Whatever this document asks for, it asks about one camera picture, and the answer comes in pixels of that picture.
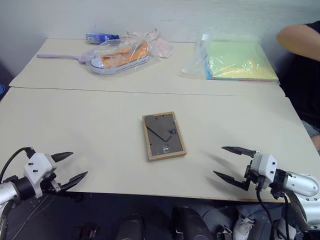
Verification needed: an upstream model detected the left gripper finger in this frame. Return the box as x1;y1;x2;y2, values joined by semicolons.
49;151;74;164
59;171;89;191

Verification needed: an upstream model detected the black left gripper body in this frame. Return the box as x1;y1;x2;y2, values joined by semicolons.
39;171;63;195

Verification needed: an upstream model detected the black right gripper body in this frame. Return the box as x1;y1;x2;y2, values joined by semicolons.
243;149;263;192

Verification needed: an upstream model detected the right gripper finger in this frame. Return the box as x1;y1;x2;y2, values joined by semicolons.
221;146;256;159
212;170;252;192

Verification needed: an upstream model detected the dark rounded shape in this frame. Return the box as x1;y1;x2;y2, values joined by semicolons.
171;206;214;240
116;213;146;240

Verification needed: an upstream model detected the clear plastic paper bag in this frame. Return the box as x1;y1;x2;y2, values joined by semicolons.
180;33;281;84

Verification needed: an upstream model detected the person's black shirt torso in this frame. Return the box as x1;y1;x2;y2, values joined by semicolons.
276;20;320;123

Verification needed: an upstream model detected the purple spatula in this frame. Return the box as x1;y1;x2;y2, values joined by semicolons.
36;53;89;65

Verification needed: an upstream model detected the orange and white sneaker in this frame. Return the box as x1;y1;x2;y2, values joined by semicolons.
89;41;150;75

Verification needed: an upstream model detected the clear plastic shoe bag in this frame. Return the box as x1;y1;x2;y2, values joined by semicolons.
83;36;151;76

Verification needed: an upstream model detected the blue bottle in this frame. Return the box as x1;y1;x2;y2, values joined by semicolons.
85;32;120;46

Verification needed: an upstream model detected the pink item in clear bag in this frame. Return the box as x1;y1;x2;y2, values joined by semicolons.
126;27;175;59

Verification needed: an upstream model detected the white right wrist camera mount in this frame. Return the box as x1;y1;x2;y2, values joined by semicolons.
249;153;279;190

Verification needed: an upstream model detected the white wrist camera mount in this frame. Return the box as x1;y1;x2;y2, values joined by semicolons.
249;153;279;190
23;152;58;197

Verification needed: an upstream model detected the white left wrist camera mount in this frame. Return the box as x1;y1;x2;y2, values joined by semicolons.
23;152;58;197

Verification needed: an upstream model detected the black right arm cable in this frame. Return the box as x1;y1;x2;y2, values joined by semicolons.
255;186;288;240

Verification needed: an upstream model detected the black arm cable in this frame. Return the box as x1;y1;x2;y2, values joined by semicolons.
255;186;288;240
0;146;36;185

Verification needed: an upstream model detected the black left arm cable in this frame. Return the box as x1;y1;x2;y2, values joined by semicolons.
0;146;36;185

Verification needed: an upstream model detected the wooden picture frame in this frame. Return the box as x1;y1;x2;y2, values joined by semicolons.
141;111;188;162

